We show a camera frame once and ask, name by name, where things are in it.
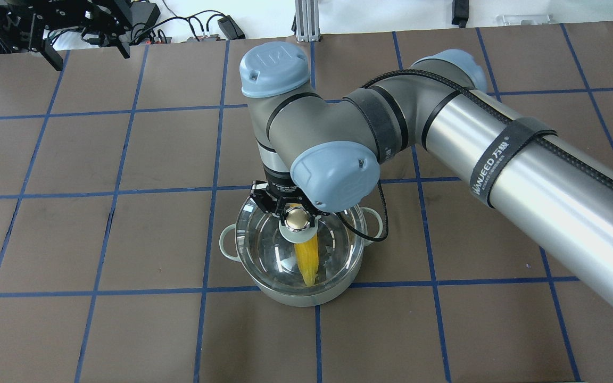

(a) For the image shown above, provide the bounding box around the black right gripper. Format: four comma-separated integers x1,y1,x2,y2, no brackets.
249,181,322,218

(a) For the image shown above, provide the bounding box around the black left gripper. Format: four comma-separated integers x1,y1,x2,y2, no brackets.
0,1,133,71

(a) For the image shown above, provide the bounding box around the yellow corn cob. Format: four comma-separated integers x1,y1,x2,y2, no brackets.
288,205,319,286

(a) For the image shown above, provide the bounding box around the glass pot lid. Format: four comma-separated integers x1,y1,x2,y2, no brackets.
235,198,368,296

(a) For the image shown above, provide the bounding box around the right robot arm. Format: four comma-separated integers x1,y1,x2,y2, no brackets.
240,41,613,306

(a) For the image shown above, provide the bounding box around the light green cooking pot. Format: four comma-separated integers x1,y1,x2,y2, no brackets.
219,199,386,307

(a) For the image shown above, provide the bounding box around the black power adapter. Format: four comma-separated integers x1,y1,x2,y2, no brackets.
217,15,246,40

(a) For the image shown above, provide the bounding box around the aluminium frame post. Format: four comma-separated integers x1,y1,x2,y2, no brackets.
294,0,321,42

